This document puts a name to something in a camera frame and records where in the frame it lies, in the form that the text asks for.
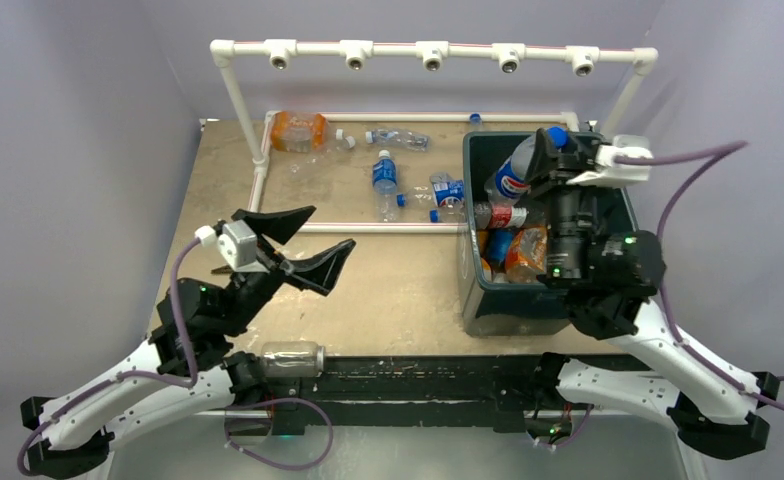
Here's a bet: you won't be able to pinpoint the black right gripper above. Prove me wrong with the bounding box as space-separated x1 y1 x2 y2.
526 127 612 283

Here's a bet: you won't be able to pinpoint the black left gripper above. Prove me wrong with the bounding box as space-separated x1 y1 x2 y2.
219 205 355 336

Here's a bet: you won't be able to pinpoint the clear Pepsi bottle blue cap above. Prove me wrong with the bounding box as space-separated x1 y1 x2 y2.
484 135 536 205

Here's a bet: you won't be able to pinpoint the clear bottle red cap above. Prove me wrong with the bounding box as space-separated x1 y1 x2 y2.
473 202 537 230

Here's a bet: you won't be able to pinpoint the blue label water bottle front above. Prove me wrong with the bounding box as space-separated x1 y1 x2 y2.
483 229 516 269

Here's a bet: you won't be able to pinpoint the large orange label crushed bottle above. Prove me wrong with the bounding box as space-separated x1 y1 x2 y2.
504 225 548 284

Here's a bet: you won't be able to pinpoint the small orange bottle amber cap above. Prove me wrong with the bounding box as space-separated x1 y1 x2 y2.
475 230 493 281

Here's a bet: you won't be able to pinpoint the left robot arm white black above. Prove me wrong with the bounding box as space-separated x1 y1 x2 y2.
16 206 355 479

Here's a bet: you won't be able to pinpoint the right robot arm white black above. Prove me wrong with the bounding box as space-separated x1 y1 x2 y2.
524 129 780 460

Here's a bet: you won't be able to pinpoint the dark green plastic bin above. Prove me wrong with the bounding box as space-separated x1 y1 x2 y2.
461 130 638 339

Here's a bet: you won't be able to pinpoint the yellow black pliers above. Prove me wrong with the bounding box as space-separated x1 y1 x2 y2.
210 265 233 276

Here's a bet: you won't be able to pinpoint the Pepsi bottle back right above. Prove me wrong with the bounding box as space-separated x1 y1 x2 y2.
469 113 486 131

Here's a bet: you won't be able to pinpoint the clear bottle white cap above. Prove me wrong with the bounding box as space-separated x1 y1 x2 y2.
288 129 356 177

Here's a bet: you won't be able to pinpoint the clear bottle blue label right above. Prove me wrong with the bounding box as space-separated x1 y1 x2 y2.
396 173 465 210

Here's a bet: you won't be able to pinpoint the clear bottle blue cap low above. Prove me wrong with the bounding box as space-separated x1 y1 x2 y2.
428 204 467 224

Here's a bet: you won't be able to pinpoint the clear crushed bottle front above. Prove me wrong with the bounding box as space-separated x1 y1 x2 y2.
261 341 326 378

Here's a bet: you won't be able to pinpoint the clear crushed bottle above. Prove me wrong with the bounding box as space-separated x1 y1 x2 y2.
261 341 326 378
364 128 430 152

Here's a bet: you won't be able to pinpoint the orange label bottle far corner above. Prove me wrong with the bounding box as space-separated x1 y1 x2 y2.
270 111 333 153

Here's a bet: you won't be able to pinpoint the clear crushed bottle back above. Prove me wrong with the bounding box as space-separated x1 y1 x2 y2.
364 128 430 152

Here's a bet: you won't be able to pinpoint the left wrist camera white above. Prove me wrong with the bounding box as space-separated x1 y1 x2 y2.
194 221 268 273

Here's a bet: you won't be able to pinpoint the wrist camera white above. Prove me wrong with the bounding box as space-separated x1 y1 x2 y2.
194 221 268 273
565 134 653 188

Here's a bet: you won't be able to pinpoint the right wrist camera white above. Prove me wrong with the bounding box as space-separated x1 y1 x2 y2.
565 134 653 188

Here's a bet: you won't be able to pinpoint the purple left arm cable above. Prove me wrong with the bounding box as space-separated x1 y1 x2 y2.
16 238 204 477

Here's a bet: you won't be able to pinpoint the purple cable loop below table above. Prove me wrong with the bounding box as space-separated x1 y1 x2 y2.
223 395 334 472

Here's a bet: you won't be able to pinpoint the white PVC pipe frame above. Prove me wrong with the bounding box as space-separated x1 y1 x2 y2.
209 39 659 235

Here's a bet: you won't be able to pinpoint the black table front rail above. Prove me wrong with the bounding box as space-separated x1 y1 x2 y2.
201 355 625 436

